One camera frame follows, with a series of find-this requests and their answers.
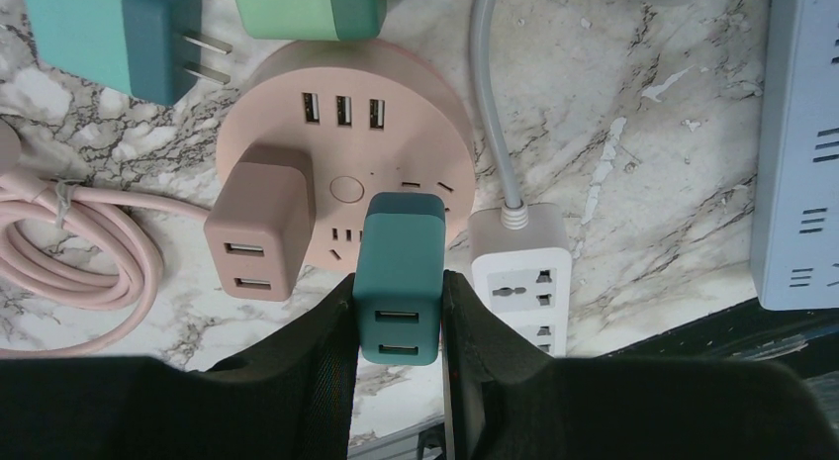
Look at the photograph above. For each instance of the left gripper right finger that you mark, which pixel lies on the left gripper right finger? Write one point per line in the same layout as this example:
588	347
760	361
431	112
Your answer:
507	399

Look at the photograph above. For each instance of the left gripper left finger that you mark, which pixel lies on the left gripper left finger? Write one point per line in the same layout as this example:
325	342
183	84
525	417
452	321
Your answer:
288	396

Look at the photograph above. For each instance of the teal charger plug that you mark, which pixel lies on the teal charger plug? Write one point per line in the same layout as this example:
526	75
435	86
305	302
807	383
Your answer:
147	49
398	283

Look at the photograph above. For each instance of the pink charger plug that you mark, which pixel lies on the pink charger plug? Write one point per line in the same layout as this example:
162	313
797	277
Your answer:
261	225

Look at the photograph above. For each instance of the green charger plug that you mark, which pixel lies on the green charger plug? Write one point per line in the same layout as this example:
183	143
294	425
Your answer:
313	20

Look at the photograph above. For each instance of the white power strip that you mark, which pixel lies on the white power strip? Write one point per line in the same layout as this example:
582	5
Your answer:
523	276

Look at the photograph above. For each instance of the pink round power strip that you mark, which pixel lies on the pink round power strip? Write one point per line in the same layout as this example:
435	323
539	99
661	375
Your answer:
373	118

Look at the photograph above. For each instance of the blue long power strip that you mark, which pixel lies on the blue long power strip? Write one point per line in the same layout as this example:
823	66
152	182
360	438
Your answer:
794	240

